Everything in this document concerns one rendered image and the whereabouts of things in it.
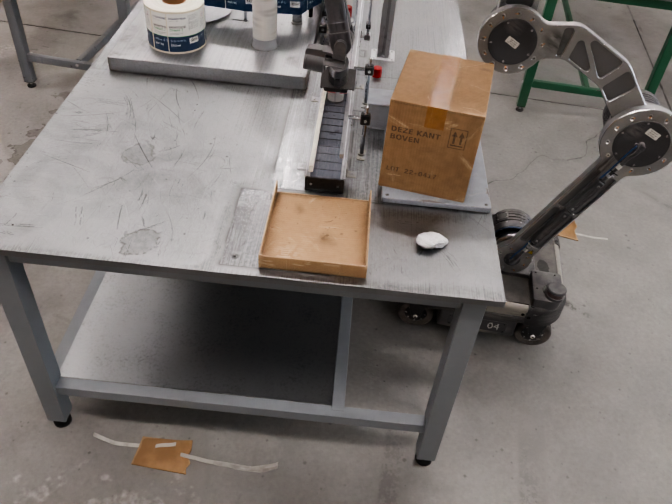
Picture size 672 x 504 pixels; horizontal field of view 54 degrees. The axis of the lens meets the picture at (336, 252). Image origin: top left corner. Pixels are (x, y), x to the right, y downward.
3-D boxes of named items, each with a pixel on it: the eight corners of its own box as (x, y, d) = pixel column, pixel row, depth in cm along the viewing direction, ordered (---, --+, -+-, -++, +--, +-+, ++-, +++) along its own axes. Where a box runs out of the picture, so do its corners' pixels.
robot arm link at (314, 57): (347, 42, 177) (352, 30, 183) (305, 33, 177) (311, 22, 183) (340, 83, 184) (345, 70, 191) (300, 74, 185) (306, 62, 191)
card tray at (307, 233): (276, 192, 180) (276, 180, 177) (370, 201, 180) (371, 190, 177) (258, 267, 158) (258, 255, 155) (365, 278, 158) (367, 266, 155)
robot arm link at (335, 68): (346, 72, 182) (351, 53, 183) (322, 66, 182) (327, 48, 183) (345, 82, 189) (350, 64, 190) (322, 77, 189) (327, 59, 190)
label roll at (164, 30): (158, 25, 239) (154, -15, 229) (212, 32, 238) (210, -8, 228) (140, 50, 224) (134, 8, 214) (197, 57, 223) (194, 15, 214)
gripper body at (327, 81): (322, 68, 196) (321, 57, 189) (356, 71, 196) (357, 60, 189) (320, 89, 195) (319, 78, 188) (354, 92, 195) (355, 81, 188)
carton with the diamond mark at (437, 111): (397, 130, 204) (410, 48, 186) (474, 145, 201) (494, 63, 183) (377, 185, 182) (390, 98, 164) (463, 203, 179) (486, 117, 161)
